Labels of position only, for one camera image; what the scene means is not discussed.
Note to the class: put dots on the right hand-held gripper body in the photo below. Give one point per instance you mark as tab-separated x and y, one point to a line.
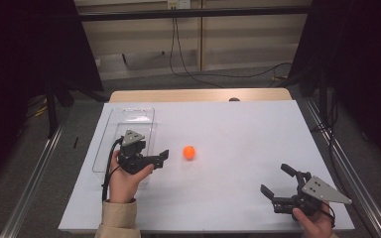
324	190

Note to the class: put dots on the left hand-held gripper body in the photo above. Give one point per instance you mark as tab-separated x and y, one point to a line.
130	158

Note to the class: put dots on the orange ball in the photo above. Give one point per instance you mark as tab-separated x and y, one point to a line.
189	152

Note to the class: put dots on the clear plastic tray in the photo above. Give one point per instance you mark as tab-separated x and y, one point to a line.
135	119

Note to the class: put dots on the person's left hand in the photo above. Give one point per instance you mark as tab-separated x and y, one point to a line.
124	185

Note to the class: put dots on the person's right hand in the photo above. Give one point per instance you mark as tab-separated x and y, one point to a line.
315	228

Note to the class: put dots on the white table cover sheet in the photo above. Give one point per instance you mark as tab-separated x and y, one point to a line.
238	142

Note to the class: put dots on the black metal stand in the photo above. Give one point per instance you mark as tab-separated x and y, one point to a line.
51	115

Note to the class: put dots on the black curtain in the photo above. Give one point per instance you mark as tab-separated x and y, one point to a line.
20	49
360	49

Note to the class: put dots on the black horizontal bar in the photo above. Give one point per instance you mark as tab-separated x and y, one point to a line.
211	13

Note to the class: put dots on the aluminium floor rail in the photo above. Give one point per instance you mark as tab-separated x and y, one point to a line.
29	191
343	158

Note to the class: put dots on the white wall socket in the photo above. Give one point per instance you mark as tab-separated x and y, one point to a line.
178	4

